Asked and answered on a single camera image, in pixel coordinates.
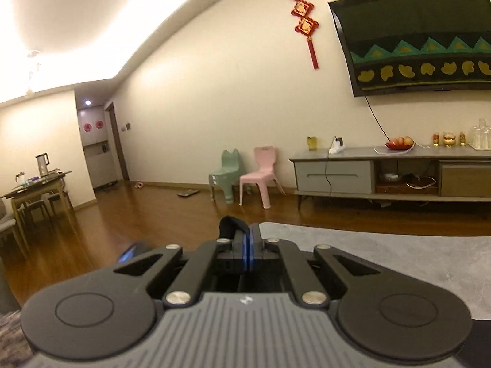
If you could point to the wooden dining table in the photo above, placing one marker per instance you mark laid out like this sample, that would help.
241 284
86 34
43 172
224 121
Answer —
37 188

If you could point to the white power strip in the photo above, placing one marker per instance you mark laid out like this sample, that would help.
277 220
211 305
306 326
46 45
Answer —
337 146

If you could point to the clear glass cups set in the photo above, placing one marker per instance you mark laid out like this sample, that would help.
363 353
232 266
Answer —
480 136

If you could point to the long grey TV cabinet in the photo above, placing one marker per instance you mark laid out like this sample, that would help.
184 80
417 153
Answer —
441 174

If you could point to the dark dining chair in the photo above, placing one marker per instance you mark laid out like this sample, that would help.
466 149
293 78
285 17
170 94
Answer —
11 223

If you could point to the black garment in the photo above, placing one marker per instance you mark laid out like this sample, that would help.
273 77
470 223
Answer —
233 231

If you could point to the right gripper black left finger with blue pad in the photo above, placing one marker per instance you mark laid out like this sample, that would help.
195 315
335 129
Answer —
107 312

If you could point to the yellow cup on cabinet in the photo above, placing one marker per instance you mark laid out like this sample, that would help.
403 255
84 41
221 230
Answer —
312 143

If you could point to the red Chinese knot decoration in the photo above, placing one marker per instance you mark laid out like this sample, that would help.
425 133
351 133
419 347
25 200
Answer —
306 26

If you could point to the green plastic child chair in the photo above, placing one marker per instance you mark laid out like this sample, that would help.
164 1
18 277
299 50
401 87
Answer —
228 175

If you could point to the gold ornament jars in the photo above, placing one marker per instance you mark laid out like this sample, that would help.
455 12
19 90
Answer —
449 139

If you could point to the wall television with cloth cover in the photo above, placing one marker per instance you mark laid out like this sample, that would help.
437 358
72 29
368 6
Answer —
394 46

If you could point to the electric kettle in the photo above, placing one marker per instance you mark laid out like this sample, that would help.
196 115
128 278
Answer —
42 164

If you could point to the red fruit plate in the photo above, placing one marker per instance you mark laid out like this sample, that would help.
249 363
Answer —
400 143

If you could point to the pink plastic child chair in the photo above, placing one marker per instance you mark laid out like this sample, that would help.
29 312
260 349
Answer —
265 157

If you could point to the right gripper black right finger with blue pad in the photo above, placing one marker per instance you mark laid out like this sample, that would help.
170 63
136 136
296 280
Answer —
383 313

